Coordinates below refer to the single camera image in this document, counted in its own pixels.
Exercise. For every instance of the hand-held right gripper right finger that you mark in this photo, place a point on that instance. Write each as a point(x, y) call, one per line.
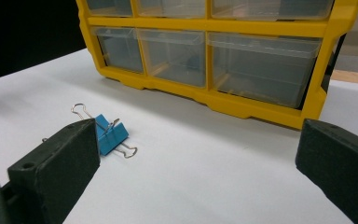
point(338, 158)

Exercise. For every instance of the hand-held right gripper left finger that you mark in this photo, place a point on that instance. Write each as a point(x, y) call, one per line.
point(59, 165)

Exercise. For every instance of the blue binder clip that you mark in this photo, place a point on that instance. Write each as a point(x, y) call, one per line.
point(113, 138)

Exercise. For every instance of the yellow drawer cabinet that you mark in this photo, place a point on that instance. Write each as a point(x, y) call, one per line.
point(230, 26)

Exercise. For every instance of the wooden strip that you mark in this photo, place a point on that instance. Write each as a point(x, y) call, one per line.
point(354, 77)

